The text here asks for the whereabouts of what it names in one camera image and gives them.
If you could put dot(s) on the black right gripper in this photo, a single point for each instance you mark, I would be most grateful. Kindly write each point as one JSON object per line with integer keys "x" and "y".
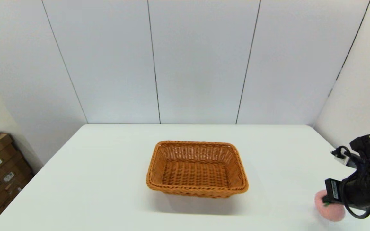
{"x": 365, "y": 189}

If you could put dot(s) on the pink toy peach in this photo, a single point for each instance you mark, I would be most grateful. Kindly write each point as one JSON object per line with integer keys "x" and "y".
{"x": 331, "y": 211}

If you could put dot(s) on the orange woven wicker basket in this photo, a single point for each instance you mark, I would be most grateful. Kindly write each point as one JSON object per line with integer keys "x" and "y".
{"x": 198, "y": 173}

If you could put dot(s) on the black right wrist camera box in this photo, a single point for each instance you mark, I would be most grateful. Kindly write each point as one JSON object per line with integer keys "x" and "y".
{"x": 332, "y": 189}

